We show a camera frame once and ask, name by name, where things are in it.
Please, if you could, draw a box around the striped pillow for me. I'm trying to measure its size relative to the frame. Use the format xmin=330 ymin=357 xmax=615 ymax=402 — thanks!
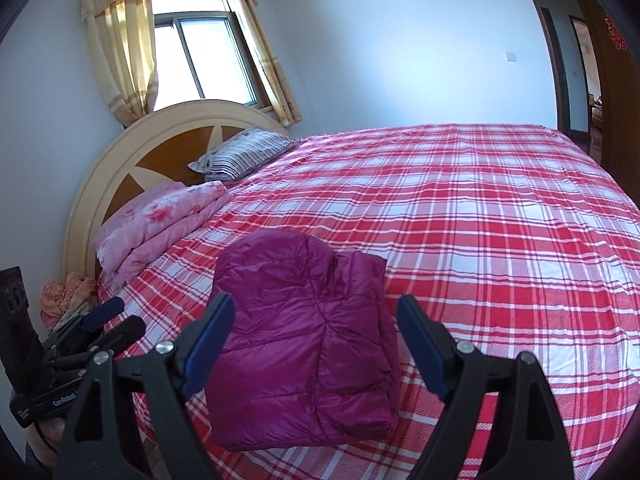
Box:
xmin=187 ymin=126 xmax=299 ymax=182

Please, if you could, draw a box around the bed with red plaid cover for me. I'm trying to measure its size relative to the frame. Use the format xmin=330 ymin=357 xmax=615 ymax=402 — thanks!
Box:
xmin=95 ymin=122 xmax=640 ymax=480

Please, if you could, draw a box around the pink floral quilt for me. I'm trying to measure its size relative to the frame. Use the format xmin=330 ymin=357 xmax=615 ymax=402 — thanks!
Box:
xmin=90 ymin=181 xmax=234 ymax=283

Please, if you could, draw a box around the narrow yellow curtain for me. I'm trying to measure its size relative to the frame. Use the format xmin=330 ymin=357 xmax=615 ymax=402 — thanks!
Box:
xmin=219 ymin=0 xmax=303 ymax=127

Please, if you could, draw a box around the window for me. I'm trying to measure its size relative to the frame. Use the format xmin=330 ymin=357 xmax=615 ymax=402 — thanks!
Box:
xmin=150 ymin=0 xmax=273 ymax=113

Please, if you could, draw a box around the orange floral cloth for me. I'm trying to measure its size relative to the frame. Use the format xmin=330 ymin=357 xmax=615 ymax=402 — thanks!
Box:
xmin=40 ymin=272 xmax=98 ymax=331

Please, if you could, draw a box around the brown wooden door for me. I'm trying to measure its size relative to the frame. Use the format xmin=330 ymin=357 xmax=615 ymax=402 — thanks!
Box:
xmin=575 ymin=0 xmax=640 ymax=186

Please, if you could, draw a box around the wide yellow curtain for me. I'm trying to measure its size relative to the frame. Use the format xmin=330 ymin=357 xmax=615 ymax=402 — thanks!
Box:
xmin=81 ymin=0 xmax=158 ymax=128

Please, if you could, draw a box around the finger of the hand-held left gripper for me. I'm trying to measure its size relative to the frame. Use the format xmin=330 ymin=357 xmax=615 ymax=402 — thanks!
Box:
xmin=55 ymin=316 xmax=146 ymax=366
xmin=50 ymin=297 xmax=125 ymax=348

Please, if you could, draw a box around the round wooden bed headboard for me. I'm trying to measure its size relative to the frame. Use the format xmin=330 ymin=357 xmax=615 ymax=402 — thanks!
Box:
xmin=62 ymin=99 xmax=293 ymax=281

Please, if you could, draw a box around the purple puffer jacket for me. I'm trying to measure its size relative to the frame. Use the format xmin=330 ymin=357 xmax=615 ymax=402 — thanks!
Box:
xmin=204 ymin=230 xmax=403 ymax=451

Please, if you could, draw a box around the brown door frame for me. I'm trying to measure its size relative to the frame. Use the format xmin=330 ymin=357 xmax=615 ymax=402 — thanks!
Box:
xmin=515 ymin=0 xmax=601 ymax=136

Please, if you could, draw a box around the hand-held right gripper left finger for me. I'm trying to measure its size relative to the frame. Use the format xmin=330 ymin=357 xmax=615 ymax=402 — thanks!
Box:
xmin=52 ymin=292 xmax=236 ymax=480

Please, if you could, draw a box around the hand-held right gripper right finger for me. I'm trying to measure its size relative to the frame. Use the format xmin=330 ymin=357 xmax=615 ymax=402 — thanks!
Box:
xmin=396 ymin=294 xmax=576 ymax=480

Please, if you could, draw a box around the red paper door decoration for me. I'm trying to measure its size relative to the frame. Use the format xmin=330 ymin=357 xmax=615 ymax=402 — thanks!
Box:
xmin=602 ymin=15 xmax=628 ymax=52

